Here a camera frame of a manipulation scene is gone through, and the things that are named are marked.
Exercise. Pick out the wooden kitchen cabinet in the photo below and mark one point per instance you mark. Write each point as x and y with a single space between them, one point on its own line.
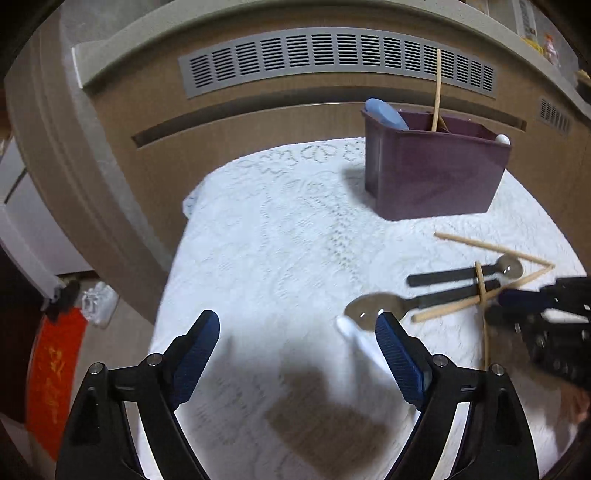
115 194

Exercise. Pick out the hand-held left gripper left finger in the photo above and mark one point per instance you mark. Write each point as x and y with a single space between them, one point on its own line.
194 364

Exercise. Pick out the large grey vent grille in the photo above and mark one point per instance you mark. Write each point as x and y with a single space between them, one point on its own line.
337 57

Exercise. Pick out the long white spoon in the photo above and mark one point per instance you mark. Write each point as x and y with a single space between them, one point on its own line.
358 339

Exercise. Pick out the wooden chopstick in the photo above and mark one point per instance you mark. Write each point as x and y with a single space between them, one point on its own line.
437 87
461 304
482 295
494 250

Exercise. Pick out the red banner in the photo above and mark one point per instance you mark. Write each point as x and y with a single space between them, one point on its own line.
55 383

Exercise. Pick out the clear bottle orange cap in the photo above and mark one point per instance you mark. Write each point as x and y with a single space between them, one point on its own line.
550 46

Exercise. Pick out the small grey vent grille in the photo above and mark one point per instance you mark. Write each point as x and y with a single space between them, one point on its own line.
554 115

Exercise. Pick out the small round white spoon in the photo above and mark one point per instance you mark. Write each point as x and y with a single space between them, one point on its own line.
503 139

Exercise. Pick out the white plastic bag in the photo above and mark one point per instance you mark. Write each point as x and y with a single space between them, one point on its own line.
98 302

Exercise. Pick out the white cupboard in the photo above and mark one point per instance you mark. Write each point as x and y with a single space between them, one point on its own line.
32 230

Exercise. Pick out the grey stone countertop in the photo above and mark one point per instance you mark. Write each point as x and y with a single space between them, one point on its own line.
323 18

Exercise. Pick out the white lace tablecloth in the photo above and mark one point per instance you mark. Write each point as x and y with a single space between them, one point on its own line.
277 258

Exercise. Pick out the purple plastic utensil holder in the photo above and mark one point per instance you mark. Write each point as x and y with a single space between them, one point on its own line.
434 180

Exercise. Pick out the blue plastic spoon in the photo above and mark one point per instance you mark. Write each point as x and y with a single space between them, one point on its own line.
385 113

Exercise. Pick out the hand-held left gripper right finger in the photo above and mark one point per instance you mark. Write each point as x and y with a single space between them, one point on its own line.
401 364

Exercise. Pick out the person's right hand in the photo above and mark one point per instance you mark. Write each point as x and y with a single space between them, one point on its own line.
577 406

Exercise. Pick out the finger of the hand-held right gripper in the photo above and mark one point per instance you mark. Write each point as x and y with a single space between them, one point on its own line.
510 316
526 297

